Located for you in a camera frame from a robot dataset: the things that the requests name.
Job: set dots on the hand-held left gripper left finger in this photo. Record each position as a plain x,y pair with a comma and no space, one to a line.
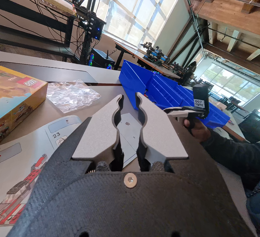
97,135

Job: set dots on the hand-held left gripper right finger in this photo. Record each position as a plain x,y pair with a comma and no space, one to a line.
162,135

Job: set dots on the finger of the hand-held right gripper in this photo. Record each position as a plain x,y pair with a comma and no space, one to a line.
174,109
178,114

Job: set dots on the blue plastic bin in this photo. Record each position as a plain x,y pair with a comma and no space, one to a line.
172,90

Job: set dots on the person's right forearm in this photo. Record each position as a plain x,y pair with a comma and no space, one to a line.
233,153

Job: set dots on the grey desk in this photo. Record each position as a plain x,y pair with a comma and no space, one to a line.
38,116
105,74

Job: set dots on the wooden robot desk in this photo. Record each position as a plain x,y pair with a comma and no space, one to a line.
132,51

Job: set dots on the person's right hand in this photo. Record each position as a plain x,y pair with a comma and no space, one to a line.
200,131

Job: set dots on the clear plastic bag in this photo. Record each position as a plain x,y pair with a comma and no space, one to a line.
71,96

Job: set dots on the black blue robot arms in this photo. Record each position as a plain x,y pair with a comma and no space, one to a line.
156,53

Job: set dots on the light blue instruction booklet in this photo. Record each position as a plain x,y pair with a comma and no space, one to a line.
30,149

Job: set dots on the black computer with rainbow fans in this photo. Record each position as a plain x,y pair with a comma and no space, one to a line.
99,58

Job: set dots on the yellow toy brick box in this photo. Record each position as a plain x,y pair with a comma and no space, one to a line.
18,98

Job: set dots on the black metal rack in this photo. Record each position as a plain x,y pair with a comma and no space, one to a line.
69,31

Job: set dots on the black power strip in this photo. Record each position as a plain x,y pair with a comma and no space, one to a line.
95,27

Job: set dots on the person's blue jeans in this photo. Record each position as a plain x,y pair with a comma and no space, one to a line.
254,206

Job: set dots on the large window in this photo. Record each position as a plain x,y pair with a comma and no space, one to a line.
132,7

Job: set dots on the tilted display screen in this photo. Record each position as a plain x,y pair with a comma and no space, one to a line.
54,1

